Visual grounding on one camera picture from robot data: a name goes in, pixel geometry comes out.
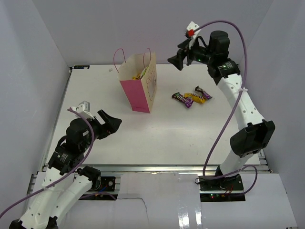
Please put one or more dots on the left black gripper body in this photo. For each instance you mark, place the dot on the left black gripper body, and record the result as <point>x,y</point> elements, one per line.
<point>96,127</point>

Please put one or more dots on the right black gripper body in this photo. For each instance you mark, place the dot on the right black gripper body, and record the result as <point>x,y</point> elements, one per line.
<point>197,54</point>

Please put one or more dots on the purple snack chip bag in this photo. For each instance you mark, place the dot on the purple snack chip bag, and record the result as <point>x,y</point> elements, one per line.
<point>143,72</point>

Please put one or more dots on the pink paper gift bag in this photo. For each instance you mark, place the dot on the pink paper gift bag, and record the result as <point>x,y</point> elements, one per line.
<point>140,93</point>

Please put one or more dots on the purple candy packet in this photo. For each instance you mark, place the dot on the purple candy packet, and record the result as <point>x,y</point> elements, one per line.
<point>180,98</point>

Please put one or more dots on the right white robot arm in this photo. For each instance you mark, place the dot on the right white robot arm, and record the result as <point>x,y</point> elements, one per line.
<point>254,132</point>

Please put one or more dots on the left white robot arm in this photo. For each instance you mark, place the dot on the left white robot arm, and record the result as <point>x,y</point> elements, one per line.
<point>65,181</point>

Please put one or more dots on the blue label sticker right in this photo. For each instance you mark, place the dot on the blue label sticker right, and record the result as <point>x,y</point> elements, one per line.
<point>224,66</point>

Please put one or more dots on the blue label sticker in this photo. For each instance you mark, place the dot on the blue label sticker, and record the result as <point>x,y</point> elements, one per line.
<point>224,66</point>
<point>81,67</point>

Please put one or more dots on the yellow M&M packet right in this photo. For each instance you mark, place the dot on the yellow M&M packet right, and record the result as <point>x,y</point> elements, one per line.
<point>195,97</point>

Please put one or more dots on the brown snickers bar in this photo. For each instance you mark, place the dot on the brown snickers bar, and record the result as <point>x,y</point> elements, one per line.
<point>204,94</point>

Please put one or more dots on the blue label sticker left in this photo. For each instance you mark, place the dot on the blue label sticker left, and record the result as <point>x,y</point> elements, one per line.
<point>81,67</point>

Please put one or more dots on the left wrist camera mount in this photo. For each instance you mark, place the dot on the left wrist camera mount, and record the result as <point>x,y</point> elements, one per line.
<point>83,109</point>

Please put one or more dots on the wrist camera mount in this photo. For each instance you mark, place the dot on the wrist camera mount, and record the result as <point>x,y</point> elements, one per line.
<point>83,109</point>
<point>192,33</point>

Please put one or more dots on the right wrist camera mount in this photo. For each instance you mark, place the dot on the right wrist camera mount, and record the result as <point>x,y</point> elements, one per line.
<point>192,33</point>

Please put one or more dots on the aluminium front rail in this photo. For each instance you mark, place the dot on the aluminium front rail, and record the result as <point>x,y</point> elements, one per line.
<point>210,170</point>

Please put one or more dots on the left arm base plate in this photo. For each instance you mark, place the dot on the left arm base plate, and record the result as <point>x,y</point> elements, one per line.
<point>104,184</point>

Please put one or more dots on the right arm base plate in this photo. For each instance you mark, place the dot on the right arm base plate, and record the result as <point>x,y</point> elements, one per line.
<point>223,184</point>

